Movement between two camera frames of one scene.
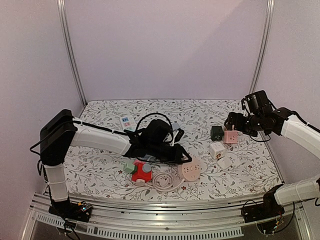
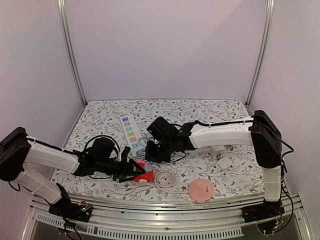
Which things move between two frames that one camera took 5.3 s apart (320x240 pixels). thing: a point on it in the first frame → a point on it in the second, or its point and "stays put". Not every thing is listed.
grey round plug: (147, 168) stays put
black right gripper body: (236, 122) → (150, 150)
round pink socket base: (190, 170) → (201, 190)
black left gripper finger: (183, 151) → (136, 168)
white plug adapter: (224, 162) stays put
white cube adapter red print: (217, 150) stays put
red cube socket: (140, 173) stays put
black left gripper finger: (189, 159) → (125, 178)
